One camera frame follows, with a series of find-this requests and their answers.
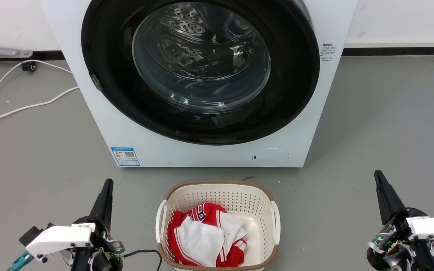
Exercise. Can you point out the black round glass washer door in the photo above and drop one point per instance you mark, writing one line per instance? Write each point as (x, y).
(296, 94)

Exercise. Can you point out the blue energy label sticker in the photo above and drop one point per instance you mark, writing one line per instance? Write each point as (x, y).
(125, 156)

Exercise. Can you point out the round white filter cover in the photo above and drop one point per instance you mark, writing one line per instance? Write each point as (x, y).
(270, 157)

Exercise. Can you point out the red and white jersey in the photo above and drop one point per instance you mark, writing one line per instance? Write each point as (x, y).
(202, 241)

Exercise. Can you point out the white front-load washing machine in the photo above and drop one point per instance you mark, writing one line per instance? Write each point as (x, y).
(220, 154)

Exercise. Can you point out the small text warning sticker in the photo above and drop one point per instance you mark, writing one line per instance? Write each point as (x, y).
(328, 52)

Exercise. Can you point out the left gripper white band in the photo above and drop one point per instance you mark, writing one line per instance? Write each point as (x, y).
(62, 237)

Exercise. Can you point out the cream plastic laundry basket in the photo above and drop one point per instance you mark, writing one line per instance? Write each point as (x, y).
(220, 194)

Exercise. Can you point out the grey metal pipe bracket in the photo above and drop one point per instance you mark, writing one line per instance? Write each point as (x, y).
(2, 51)

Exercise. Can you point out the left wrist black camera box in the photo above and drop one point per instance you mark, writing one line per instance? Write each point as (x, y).
(30, 235)

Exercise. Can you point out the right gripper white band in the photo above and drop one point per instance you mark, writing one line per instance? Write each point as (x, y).
(428, 229)

